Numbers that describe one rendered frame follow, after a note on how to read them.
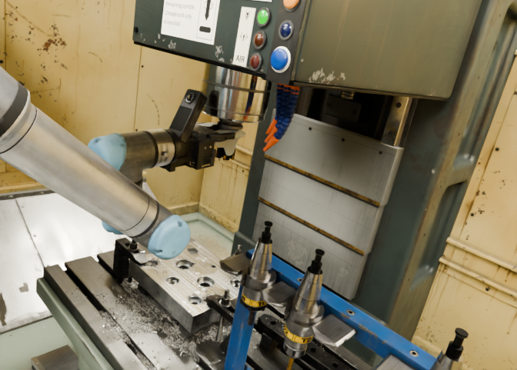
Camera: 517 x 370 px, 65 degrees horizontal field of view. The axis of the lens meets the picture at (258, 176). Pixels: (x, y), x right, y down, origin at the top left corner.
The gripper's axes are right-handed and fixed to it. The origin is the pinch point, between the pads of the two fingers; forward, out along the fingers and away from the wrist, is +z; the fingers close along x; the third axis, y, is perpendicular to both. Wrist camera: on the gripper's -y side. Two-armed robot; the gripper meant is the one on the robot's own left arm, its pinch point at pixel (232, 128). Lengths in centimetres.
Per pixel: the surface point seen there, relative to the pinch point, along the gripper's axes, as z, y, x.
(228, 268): -21.5, 19.0, 22.4
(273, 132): -4.9, -3.7, 15.7
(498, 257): 75, 36, 57
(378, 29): -3.3, -26.0, 32.4
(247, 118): -3.7, -4.4, 7.3
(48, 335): -26, 78, -44
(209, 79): -8.4, -11.4, -0.9
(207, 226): 78, 87, -79
